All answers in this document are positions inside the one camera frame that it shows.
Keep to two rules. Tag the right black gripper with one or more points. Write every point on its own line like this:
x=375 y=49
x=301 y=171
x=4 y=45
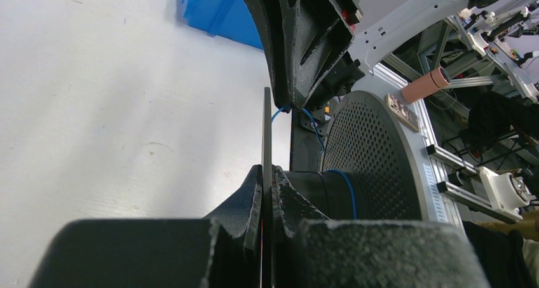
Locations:
x=302 y=40

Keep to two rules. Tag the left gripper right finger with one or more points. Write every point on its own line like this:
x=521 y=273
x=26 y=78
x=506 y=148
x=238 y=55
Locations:
x=312 y=250

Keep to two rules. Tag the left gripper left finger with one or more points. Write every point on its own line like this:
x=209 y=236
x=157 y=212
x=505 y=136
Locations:
x=221 y=249

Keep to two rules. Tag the black cable spool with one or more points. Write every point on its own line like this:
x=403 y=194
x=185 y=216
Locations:
x=367 y=171

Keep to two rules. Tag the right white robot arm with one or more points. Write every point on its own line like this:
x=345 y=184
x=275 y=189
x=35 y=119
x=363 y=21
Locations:
x=385 y=25

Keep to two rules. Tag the blue plastic bin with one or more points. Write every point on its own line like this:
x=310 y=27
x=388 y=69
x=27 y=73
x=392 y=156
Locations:
x=226 y=18

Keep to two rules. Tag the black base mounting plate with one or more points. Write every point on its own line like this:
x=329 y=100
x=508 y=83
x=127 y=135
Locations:
x=305 y=148

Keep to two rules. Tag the pink cardboard tube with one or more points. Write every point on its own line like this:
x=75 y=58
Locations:
x=426 y=85

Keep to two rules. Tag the aluminium frame rail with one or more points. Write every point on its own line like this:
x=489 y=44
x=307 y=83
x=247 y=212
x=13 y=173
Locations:
x=504 y=199

